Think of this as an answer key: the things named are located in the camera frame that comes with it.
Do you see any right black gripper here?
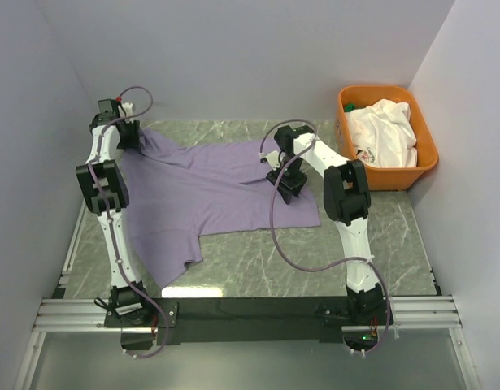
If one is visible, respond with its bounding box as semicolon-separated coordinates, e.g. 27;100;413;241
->
267;155;308;205

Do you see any purple t shirt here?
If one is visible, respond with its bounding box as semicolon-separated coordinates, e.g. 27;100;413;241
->
120;129;320;288

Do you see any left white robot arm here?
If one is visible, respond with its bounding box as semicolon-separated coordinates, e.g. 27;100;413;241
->
76;97;152;327

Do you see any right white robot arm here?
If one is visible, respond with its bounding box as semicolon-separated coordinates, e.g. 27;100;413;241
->
259;119;389;324

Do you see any green object in basket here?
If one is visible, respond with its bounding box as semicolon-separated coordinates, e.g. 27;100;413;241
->
343;103;357;113

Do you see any white t shirt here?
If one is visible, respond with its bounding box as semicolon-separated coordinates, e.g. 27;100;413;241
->
345;99;418;168

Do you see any black mounting base bar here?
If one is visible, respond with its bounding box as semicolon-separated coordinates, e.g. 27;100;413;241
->
103;296;393;353

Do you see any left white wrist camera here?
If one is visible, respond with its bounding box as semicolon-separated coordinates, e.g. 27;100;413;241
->
115;96;135;123

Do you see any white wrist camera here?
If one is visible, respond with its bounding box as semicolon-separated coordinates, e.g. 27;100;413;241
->
259;150;280;170
115;96;135;123

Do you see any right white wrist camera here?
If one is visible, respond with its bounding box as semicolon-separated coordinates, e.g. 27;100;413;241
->
259;150;280;170

